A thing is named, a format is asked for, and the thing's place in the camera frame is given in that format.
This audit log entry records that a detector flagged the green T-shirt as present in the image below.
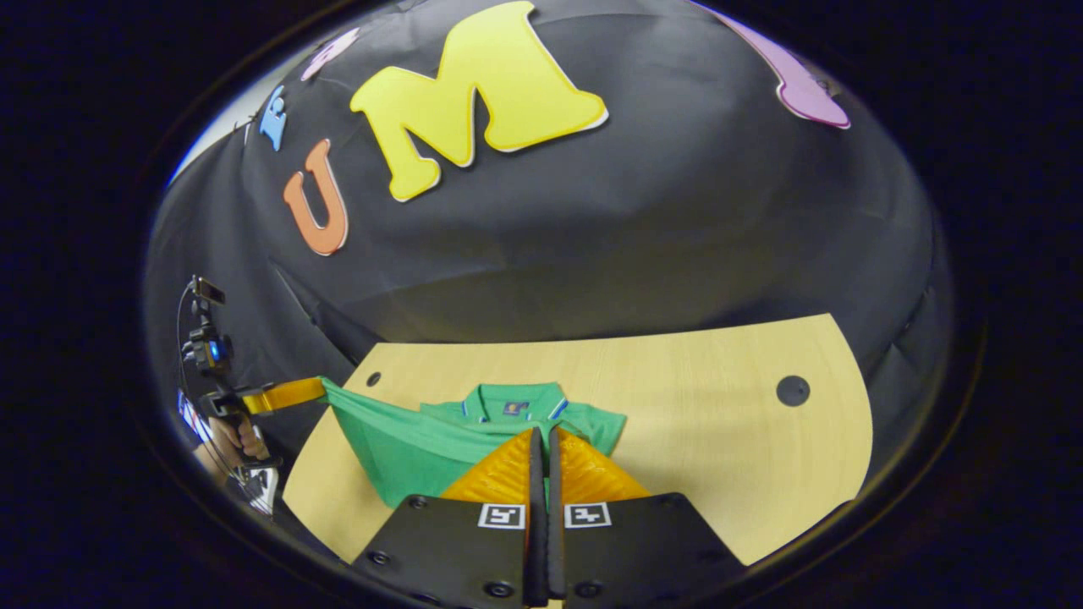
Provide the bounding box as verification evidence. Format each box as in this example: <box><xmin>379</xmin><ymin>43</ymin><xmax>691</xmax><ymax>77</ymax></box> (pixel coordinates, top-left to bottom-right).
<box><xmin>322</xmin><ymin>378</ymin><xmax>629</xmax><ymax>510</ymax></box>

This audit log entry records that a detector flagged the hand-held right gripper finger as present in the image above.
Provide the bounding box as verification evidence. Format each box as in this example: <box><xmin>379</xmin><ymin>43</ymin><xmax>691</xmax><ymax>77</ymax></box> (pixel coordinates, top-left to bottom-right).
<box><xmin>547</xmin><ymin>427</ymin><xmax>747</xmax><ymax>609</ymax></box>
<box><xmin>349</xmin><ymin>427</ymin><xmax>549</xmax><ymax>609</ymax></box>

